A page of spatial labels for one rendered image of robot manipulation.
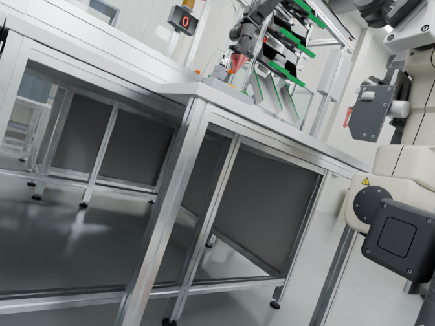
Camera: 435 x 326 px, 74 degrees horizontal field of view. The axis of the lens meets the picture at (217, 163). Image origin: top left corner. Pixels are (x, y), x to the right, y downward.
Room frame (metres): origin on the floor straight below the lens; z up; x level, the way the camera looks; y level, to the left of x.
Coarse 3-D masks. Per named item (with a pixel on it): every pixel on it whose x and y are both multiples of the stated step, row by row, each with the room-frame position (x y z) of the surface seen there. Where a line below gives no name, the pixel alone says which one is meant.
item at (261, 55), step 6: (252, 42) 1.56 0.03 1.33; (252, 48) 1.54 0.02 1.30; (264, 48) 1.63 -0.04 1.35; (270, 48) 1.63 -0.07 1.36; (258, 54) 1.47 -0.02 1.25; (264, 54) 1.65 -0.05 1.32; (270, 54) 1.62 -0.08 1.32; (264, 60) 1.42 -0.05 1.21; (270, 60) 1.37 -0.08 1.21; (276, 66) 1.40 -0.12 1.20; (282, 72) 1.43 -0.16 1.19; (288, 72) 1.44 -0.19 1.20
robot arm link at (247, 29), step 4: (244, 24) 1.21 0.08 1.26; (248, 24) 1.20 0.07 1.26; (252, 24) 1.21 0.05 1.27; (240, 28) 1.25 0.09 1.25; (244, 28) 1.21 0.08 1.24; (248, 28) 1.20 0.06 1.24; (252, 28) 1.21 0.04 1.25; (240, 32) 1.25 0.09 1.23; (244, 32) 1.20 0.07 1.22; (248, 32) 1.20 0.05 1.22; (252, 32) 1.21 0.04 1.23; (244, 36) 1.21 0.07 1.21; (252, 36) 1.22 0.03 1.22
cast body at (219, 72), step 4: (220, 64) 1.29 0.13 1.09; (216, 68) 1.29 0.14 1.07; (220, 68) 1.27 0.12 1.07; (224, 68) 1.29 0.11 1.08; (212, 72) 1.30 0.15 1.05; (216, 72) 1.28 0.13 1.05; (220, 72) 1.26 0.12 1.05; (224, 72) 1.29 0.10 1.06; (212, 76) 1.29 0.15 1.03; (216, 76) 1.27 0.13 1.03; (220, 76) 1.27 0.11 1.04; (224, 76) 1.28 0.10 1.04
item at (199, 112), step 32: (192, 128) 0.67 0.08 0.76; (224, 128) 0.75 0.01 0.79; (256, 128) 0.77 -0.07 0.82; (192, 160) 0.68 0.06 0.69; (320, 160) 0.94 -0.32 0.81; (160, 192) 0.69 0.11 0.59; (160, 224) 0.67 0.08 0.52; (160, 256) 0.68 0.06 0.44; (128, 288) 0.69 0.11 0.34; (128, 320) 0.67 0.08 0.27; (320, 320) 1.12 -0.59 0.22
